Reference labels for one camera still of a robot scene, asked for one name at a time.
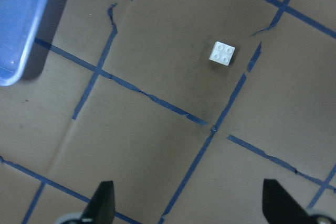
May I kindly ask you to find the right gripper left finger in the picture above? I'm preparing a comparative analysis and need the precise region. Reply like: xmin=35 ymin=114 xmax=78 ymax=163
xmin=80 ymin=181 xmax=116 ymax=224

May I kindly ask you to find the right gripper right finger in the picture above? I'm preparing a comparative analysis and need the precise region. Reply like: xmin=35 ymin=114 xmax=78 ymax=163
xmin=262 ymin=179 xmax=309 ymax=224

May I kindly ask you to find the blue plastic tray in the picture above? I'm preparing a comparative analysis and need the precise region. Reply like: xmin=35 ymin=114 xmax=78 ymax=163
xmin=1 ymin=0 xmax=48 ymax=86

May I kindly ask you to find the white block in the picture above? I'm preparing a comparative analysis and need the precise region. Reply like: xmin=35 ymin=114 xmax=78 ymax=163
xmin=208 ymin=41 xmax=235 ymax=66

